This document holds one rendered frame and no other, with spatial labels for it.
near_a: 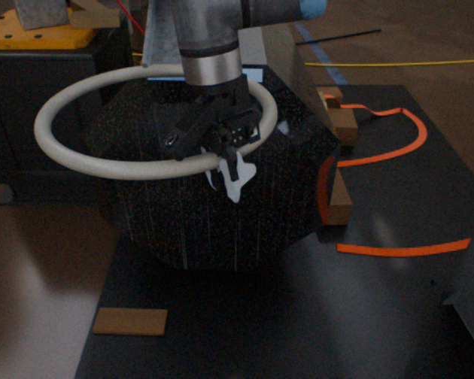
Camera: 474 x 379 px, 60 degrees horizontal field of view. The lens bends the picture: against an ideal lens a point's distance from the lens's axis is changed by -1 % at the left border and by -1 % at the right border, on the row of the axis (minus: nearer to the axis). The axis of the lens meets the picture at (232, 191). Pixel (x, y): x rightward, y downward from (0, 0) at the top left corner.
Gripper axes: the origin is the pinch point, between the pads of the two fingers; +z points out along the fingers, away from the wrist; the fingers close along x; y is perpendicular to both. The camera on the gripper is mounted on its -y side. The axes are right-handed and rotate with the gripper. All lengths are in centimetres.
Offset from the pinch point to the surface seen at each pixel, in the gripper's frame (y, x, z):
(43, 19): 11, 141, -19
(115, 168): -15.4, 5.7, -9.6
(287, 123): 43, 30, 11
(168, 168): -8.6, 0.9, -8.5
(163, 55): 17, 48, -14
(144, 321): -11, 52, 73
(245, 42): 50, 55, -8
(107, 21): 32, 125, -15
